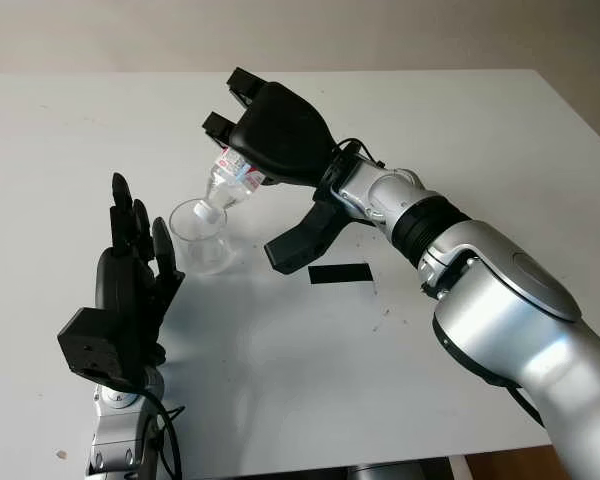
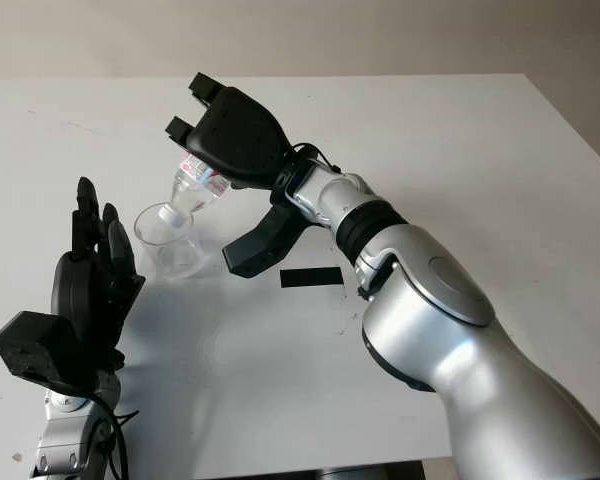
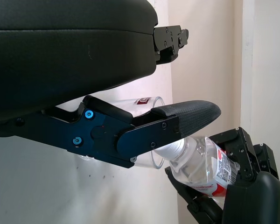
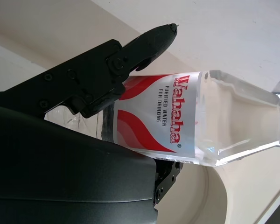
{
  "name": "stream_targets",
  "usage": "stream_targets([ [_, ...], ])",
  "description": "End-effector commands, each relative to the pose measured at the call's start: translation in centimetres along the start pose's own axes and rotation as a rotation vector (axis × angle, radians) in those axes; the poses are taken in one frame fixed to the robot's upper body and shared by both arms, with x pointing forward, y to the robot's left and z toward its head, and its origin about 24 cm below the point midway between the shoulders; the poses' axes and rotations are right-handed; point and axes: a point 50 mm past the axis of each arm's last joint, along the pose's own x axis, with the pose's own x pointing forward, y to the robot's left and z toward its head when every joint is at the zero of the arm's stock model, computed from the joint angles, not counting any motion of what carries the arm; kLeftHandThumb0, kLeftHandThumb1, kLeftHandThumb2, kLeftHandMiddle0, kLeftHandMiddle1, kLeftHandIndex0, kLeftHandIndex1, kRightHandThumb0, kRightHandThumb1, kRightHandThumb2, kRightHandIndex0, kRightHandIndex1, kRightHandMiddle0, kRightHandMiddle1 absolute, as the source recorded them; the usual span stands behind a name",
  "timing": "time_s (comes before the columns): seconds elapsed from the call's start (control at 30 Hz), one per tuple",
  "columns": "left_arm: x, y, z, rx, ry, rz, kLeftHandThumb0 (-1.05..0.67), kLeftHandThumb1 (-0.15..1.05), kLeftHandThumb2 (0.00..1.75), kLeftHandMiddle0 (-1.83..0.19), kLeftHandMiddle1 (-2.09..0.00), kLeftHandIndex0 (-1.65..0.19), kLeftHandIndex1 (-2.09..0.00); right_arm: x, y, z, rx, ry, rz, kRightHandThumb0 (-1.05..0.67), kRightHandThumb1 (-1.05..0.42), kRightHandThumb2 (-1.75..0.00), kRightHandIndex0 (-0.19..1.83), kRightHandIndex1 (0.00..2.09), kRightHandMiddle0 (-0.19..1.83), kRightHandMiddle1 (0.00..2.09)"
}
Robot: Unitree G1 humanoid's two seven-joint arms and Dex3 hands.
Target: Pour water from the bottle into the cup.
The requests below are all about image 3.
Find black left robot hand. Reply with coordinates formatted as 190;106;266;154
0;0;222;169

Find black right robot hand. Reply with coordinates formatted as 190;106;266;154
164;126;280;224

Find clear plastic water bottle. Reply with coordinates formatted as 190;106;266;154
154;136;241;198

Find clear glass cup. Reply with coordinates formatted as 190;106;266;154
78;96;165;170

